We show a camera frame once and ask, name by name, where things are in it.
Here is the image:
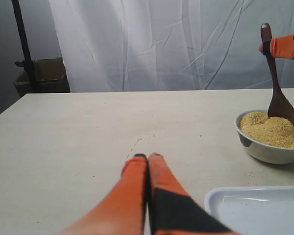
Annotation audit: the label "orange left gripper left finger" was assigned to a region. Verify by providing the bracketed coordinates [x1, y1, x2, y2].
[59, 154, 147, 235]

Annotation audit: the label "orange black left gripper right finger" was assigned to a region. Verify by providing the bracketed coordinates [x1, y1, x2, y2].
[148, 153, 237, 235]

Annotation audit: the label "brown cardboard box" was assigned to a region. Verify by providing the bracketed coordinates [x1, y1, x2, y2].
[14, 57, 71, 97]

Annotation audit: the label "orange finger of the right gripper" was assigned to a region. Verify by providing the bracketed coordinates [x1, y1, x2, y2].
[259, 34, 294, 60]

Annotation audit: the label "white rectangular tray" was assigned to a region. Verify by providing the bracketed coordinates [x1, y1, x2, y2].
[204, 186, 294, 235]

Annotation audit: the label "white bowl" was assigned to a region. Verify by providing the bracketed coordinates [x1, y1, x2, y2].
[235, 110, 294, 165]

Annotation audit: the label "yellow grains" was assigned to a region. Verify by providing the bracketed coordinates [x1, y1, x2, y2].
[239, 111, 294, 148]

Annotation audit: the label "dark wooden spoon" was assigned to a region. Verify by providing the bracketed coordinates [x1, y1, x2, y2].
[261, 23, 294, 125]

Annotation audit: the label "black stand pole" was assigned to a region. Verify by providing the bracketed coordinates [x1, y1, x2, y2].
[12, 0, 40, 93]

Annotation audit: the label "white backdrop curtain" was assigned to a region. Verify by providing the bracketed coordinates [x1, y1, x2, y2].
[49, 0, 294, 92]

